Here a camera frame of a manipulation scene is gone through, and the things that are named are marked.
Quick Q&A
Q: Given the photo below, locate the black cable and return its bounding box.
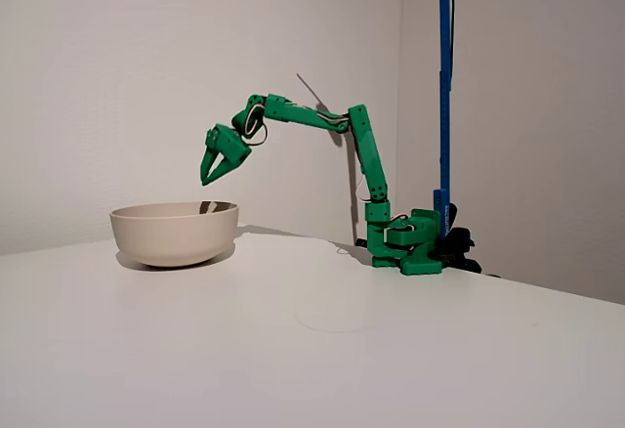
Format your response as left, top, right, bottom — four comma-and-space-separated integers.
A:
447, 0, 458, 73

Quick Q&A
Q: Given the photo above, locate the black clamp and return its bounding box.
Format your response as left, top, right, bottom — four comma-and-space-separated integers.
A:
437, 201, 500, 278

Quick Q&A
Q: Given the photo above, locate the blue metal pole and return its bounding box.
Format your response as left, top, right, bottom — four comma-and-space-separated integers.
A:
433, 0, 456, 241

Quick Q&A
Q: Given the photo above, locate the beige round bowl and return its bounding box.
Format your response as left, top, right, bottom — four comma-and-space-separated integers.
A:
108, 200, 241, 269

